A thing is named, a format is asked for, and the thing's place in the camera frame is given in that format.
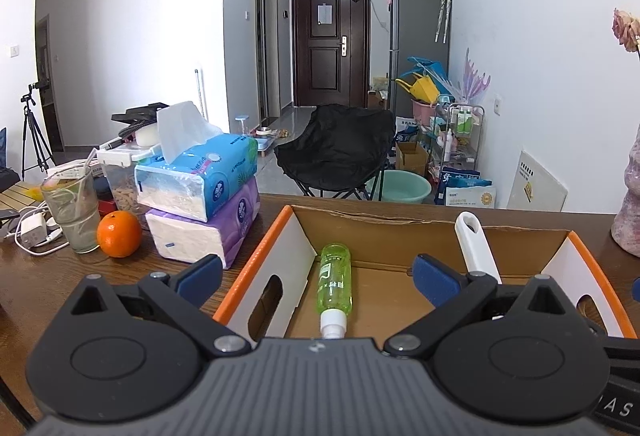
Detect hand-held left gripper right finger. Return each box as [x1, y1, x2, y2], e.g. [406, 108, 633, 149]
[382, 254, 571, 359]

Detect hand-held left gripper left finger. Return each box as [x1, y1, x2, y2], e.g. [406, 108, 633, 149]
[70, 254, 253, 359]

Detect white red lint brush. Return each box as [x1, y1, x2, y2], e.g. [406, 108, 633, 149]
[454, 211, 504, 287]

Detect red cardboard box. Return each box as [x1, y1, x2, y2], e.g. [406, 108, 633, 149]
[212, 205, 628, 342]

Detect green spray bottle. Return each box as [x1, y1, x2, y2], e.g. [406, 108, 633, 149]
[316, 243, 353, 339]

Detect purple tissue pack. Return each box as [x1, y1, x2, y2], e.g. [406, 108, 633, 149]
[145, 176, 261, 270]

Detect white blue printed bag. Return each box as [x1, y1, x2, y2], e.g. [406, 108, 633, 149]
[435, 166, 497, 209]

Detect orange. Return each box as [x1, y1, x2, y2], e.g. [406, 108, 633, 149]
[96, 210, 143, 258]

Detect green plastic basin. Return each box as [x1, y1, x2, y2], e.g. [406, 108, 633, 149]
[365, 169, 432, 204]

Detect blue tissue pack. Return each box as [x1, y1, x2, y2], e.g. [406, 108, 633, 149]
[134, 101, 259, 223]

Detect clear food container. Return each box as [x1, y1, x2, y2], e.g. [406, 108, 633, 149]
[96, 143, 151, 217]

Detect small red container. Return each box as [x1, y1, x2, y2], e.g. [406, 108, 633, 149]
[97, 189, 119, 217]

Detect brown cardboard carton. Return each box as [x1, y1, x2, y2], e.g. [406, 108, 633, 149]
[396, 141, 431, 177]

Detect metal storage rack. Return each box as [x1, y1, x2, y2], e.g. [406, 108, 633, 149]
[431, 102, 486, 178]

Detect white flat board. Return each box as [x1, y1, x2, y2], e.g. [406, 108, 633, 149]
[506, 150, 569, 212]

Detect clear drinking glass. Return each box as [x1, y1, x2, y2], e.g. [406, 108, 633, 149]
[40, 165, 102, 253]

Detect white round container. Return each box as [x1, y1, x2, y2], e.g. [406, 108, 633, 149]
[135, 123, 162, 148]

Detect black folding chair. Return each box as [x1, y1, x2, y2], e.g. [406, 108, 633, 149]
[274, 104, 396, 202]

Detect pink bucket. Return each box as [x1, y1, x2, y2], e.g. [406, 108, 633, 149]
[411, 97, 441, 126]

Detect white charger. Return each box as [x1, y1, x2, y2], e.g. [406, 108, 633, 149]
[17, 213, 49, 247]

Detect pink stone vase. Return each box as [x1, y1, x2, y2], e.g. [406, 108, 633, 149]
[611, 126, 640, 258]

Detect black plastic device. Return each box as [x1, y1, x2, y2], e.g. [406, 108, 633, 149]
[111, 102, 171, 138]

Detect yellow plastic dustpan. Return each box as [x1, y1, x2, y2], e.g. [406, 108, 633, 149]
[395, 74, 441, 104]

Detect wooden slatted stand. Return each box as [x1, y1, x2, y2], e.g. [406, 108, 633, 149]
[0, 180, 42, 223]

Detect purple clothes hangers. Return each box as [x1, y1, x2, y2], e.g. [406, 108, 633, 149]
[452, 47, 493, 105]

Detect dark brown door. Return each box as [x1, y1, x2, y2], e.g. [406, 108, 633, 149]
[291, 0, 372, 108]

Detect grey fridge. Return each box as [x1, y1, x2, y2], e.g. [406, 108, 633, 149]
[388, 0, 451, 147]

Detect hanging white umbrella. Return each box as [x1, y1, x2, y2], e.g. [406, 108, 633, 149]
[434, 0, 454, 45]

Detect white cable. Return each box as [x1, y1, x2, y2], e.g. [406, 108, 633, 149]
[0, 206, 71, 258]

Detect black camera tripod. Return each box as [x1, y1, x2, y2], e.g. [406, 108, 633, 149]
[20, 81, 57, 182]

